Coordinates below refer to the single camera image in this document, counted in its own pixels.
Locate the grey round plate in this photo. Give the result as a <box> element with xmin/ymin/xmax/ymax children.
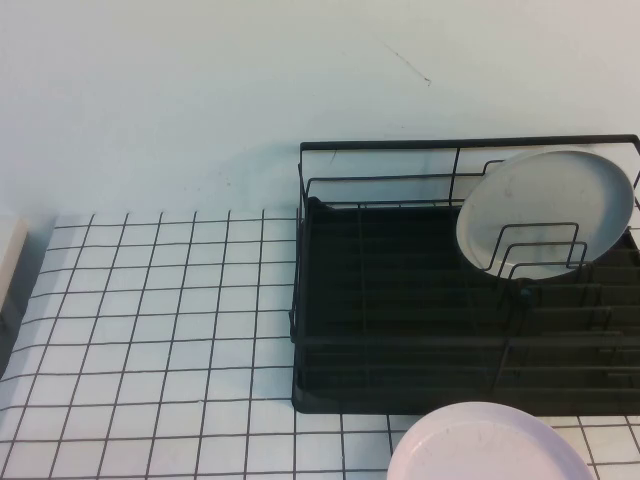
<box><xmin>455</xmin><ymin>149</ymin><xmax>637</xmax><ymax>279</ymax></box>

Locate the black wire dish rack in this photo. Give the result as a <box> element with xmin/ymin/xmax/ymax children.
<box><xmin>288</xmin><ymin>132</ymin><xmax>640</xmax><ymax>417</ymax></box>

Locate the pink round plate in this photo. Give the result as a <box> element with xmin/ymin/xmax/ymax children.
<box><xmin>387</xmin><ymin>402</ymin><xmax>596</xmax><ymax>480</ymax></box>

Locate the black drip tray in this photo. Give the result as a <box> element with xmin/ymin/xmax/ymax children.
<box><xmin>294</xmin><ymin>197</ymin><xmax>640</xmax><ymax>416</ymax></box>

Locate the white black-grid tablecloth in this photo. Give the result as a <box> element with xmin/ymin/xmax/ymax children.
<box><xmin>0</xmin><ymin>212</ymin><xmax>640</xmax><ymax>480</ymax></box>

